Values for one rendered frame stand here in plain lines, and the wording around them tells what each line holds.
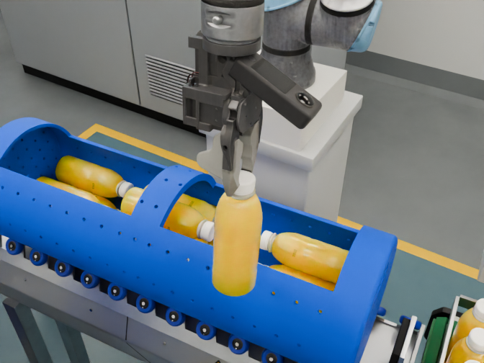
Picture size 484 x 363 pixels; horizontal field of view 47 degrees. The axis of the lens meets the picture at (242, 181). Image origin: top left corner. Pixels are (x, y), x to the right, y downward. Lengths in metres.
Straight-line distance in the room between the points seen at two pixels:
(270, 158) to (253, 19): 0.74
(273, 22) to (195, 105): 0.61
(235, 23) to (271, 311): 0.52
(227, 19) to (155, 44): 2.47
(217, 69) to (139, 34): 2.48
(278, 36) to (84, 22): 2.24
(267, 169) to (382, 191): 1.67
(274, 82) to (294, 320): 0.45
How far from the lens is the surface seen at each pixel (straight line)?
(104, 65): 3.48
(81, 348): 2.17
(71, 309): 1.40
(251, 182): 0.75
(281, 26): 1.29
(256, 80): 0.66
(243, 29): 0.65
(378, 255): 0.97
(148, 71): 3.25
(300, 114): 0.65
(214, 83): 0.71
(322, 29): 1.26
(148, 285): 1.10
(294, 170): 1.34
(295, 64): 1.33
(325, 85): 1.38
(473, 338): 1.09
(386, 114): 3.59
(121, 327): 1.33
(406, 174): 3.14
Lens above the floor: 1.94
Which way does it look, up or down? 41 degrees down
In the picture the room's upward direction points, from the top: straight up
